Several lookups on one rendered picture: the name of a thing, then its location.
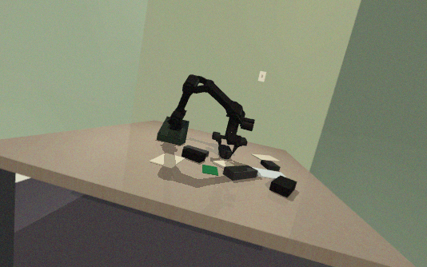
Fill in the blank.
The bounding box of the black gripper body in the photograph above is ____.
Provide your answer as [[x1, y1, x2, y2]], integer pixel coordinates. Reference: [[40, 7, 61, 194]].
[[212, 125, 247, 146]]

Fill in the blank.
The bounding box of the dark grey controller unit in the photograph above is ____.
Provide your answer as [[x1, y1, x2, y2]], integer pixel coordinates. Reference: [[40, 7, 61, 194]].
[[219, 145, 232, 159]]

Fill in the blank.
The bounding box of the green flat rectangular card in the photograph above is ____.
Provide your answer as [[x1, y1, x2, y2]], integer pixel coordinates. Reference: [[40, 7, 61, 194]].
[[202, 165, 218, 176]]

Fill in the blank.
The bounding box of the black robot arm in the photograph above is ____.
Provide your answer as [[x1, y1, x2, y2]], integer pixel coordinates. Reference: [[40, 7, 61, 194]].
[[168, 74, 255, 145]]

